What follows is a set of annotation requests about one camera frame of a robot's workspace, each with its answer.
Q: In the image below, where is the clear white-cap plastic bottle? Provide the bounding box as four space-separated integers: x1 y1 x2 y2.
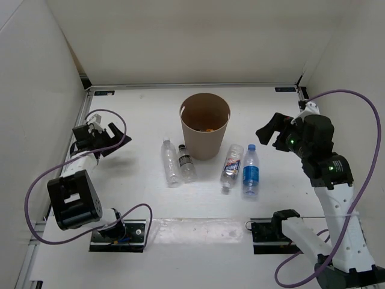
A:
161 137 181 188

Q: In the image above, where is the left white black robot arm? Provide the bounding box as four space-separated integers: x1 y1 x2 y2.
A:
47 120 132 241

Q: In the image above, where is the white-blue label plastic bottle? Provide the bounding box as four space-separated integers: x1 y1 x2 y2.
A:
220 144 244 193

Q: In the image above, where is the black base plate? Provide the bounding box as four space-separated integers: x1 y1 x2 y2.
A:
245 219 300 255
89 220 147 253

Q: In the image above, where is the aluminium frame rail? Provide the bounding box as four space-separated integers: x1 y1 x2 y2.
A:
79 73 303 91

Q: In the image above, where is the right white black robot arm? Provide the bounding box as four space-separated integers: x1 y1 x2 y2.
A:
256 113 384 288

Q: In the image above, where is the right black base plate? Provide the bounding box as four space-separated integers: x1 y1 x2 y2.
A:
245 219 300 255

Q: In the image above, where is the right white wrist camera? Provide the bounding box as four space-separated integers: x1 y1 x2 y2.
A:
291 101 320 125

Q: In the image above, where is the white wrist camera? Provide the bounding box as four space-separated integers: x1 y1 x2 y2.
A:
86 113 103 131
291 101 320 125

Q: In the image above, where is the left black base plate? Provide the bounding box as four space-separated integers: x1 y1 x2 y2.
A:
89 220 147 253

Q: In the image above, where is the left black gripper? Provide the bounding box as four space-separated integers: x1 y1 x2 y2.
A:
91 123 131 157

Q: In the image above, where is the black-label plastic bottle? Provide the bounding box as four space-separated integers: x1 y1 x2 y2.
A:
177 144 197 182

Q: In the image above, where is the blue-label blue-cap plastic bottle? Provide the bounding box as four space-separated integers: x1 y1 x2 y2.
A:
242 144 259 198

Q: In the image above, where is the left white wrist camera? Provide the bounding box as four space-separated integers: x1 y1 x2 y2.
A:
86 113 103 131

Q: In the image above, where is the brown paper bin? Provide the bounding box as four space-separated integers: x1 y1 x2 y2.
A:
179 93 231 161

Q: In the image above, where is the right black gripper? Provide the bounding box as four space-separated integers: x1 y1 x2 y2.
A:
255 113 310 158

